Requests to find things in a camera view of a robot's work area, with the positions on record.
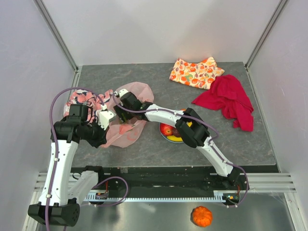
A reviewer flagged red fake apple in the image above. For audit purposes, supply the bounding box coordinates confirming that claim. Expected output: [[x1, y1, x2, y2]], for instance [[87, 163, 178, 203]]
[[159, 123, 173, 136]]

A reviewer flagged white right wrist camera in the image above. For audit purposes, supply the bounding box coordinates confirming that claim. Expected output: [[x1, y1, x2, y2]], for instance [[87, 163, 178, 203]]
[[114, 89, 128, 98]]

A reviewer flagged yellow floral cloth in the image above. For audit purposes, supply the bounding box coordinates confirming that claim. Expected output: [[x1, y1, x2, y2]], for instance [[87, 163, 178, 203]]
[[169, 57, 225, 90]]

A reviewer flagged blue plate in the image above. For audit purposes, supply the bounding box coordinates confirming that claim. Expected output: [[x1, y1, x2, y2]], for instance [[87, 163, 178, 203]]
[[159, 123, 183, 143]]

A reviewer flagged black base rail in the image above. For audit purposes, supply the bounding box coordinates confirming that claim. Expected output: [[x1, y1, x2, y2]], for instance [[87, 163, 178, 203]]
[[72, 166, 251, 193]]

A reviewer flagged yellow fake banana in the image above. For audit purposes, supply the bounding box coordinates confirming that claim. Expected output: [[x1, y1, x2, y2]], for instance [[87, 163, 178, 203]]
[[166, 135, 183, 142]]

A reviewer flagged pink navy patterned cloth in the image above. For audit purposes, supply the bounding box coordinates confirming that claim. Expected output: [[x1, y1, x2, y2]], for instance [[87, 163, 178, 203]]
[[63, 90, 102, 120]]

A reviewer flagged right aluminium frame post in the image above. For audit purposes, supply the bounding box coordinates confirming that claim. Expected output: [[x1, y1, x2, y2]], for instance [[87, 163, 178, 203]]
[[245, 0, 289, 68]]

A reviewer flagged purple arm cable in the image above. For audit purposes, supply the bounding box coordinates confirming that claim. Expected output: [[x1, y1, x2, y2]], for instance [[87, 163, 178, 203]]
[[112, 92, 250, 208], [44, 87, 129, 231]]

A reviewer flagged pink translucent plastic bag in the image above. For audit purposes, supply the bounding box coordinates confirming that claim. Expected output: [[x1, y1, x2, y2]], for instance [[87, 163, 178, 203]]
[[101, 82, 154, 148]]

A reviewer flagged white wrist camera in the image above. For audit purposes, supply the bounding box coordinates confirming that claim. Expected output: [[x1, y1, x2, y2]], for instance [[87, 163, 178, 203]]
[[114, 89, 128, 98], [97, 104, 116, 130]]

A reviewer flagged left aluminium frame post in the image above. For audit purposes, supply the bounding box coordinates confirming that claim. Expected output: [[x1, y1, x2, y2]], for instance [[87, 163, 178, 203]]
[[33, 0, 81, 73]]

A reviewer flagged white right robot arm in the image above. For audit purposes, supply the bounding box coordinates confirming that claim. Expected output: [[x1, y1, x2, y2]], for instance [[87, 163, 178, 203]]
[[113, 89, 240, 190]]

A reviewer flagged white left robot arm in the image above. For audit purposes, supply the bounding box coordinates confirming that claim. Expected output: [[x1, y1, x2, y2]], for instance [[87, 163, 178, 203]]
[[28, 104, 115, 227]]

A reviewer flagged white slotted cable duct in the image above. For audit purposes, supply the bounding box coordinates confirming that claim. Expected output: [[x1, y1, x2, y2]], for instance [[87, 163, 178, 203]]
[[83, 191, 240, 204]]

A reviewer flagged orange fake pumpkin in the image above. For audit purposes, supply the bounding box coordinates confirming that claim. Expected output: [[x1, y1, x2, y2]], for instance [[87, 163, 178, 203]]
[[192, 206, 213, 228]]

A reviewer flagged aluminium frame post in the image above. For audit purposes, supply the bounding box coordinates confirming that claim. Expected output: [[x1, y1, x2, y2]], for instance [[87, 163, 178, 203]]
[[33, 0, 81, 73], [245, 0, 289, 68]]

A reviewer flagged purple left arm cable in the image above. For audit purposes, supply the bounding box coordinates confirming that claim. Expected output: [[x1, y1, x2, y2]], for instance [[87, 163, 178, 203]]
[[44, 87, 129, 231]]

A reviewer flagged dark purple fake fruit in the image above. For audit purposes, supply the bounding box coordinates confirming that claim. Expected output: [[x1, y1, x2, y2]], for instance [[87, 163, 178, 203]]
[[172, 128, 181, 137]]

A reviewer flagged red cloth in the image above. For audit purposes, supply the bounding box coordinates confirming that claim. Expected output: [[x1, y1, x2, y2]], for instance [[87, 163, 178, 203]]
[[192, 75, 254, 132]]

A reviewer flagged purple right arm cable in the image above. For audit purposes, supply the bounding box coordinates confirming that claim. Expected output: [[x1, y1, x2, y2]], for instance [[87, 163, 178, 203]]
[[112, 92, 250, 208]]

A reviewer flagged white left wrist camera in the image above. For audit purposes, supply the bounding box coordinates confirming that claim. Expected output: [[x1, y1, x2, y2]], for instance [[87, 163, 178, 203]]
[[97, 104, 116, 130]]

